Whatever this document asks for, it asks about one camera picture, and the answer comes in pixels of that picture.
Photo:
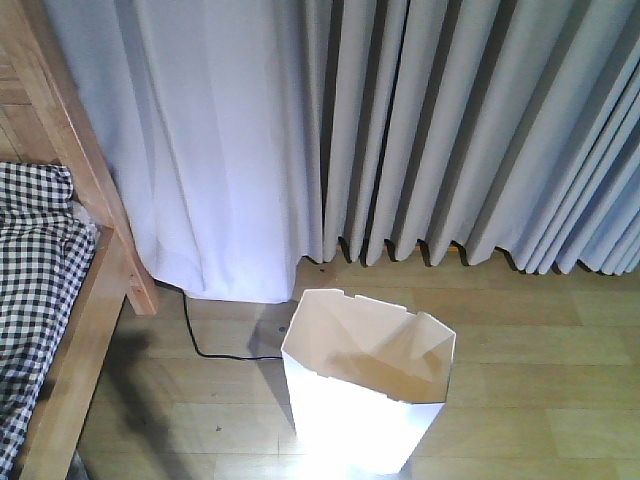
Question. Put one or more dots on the white plastic trash bin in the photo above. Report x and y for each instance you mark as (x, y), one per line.
(366, 378)

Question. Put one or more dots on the light grey curtain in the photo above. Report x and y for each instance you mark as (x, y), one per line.
(244, 136)

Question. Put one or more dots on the checkered gingham bedding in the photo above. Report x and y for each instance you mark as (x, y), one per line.
(46, 252)

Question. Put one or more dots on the wooden bed frame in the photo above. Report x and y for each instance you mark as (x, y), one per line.
(43, 122)

